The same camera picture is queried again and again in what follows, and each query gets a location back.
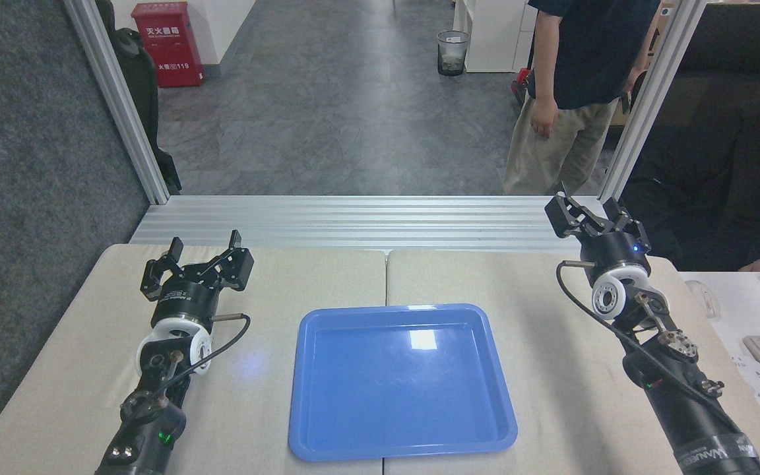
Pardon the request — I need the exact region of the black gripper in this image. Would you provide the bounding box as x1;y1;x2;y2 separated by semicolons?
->
141;230;254;329
544;182;652;286

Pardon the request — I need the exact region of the blue plastic tray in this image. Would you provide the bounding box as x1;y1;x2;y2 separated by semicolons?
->
288;303;519;462

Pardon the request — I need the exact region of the standing person's hand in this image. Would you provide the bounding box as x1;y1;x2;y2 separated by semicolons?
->
529;96;559;139

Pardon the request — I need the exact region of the white computer mouse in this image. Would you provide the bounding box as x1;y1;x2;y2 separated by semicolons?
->
685;280;721;320

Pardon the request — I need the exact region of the seated person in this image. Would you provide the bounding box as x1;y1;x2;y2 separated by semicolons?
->
619;91;760;273

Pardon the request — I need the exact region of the small red object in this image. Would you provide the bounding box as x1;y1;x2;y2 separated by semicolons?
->
510;66;533;108

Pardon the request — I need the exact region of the standing person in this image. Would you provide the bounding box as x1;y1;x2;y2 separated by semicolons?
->
503;0;662;197

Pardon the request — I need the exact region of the white desk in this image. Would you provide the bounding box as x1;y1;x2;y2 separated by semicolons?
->
677;270;760;475

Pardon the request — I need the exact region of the black bag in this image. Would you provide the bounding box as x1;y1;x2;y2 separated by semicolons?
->
94;0;183;197

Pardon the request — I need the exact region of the white cabinet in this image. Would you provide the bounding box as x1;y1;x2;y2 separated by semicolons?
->
452;0;540;74

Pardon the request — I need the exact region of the grey trash bin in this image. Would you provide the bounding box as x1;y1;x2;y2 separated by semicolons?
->
436;30;471;78

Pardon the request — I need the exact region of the red fire extinguisher box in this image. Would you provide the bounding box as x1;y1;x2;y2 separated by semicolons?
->
131;1;205;89

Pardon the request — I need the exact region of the black office chair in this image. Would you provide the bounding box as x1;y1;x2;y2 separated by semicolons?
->
629;3;760;133

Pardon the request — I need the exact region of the white power strip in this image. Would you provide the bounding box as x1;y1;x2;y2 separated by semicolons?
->
730;355;760;415

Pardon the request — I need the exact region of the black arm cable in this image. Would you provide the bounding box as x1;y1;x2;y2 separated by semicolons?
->
555;259;750;437
156;312;253;396

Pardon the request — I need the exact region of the silver aluminium post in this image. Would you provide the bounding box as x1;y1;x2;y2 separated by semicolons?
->
63;0;172;206
598;0;708;203

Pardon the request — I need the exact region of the silver aluminium rail platform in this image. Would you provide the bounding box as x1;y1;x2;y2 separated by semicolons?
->
129;195;606;253

